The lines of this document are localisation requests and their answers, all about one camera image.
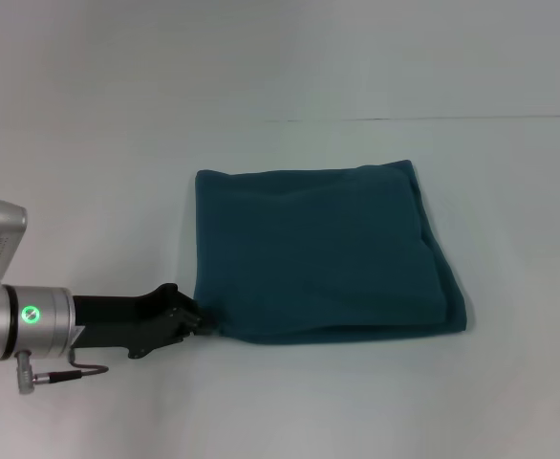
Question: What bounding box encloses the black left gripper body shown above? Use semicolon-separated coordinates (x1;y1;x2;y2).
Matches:
68;282;203;361

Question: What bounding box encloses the blue t-shirt with FREE print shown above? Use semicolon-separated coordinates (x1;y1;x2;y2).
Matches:
193;158;469;347

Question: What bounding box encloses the left arm cable with plug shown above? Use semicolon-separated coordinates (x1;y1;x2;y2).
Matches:
15;350;111;396

